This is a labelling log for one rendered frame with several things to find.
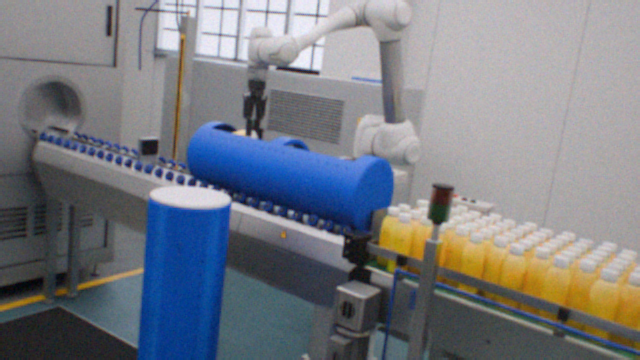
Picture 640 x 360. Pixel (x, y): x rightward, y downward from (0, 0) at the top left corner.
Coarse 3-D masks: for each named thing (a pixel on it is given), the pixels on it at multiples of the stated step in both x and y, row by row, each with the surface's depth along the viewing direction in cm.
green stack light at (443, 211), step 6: (432, 204) 164; (438, 204) 164; (432, 210) 164; (438, 210) 163; (444, 210) 163; (450, 210) 165; (432, 216) 164; (438, 216) 164; (444, 216) 164; (444, 222) 164
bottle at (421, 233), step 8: (424, 224) 194; (432, 224) 195; (416, 232) 195; (424, 232) 193; (416, 240) 194; (424, 240) 193; (416, 248) 195; (424, 248) 194; (416, 256) 195; (408, 272) 198; (416, 272) 195
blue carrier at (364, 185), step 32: (224, 128) 272; (192, 160) 256; (224, 160) 245; (256, 160) 236; (288, 160) 228; (320, 160) 221; (384, 160) 220; (256, 192) 239; (288, 192) 227; (320, 192) 217; (352, 192) 209; (384, 192) 225; (352, 224) 215
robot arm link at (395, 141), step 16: (384, 0) 252; (400, 0) 251; (368, 16) 259; (384, 16) 250; (400, 16) 248; (384, 32) 254; (400, 32) 255; (384, 48) 260; (400, 48) 261; (384, 64) 263; (400, 64) 263; (384, 80) 266; (400, 80) 265; (384, 96) 269; (400, 96) 268; (384, 112) 273; (400, 112) 270; (384, 128) 273; (400, 128) 271; (384, 144) 275; (400, 144) 270; (416, 144) 271; (400, 160) 272
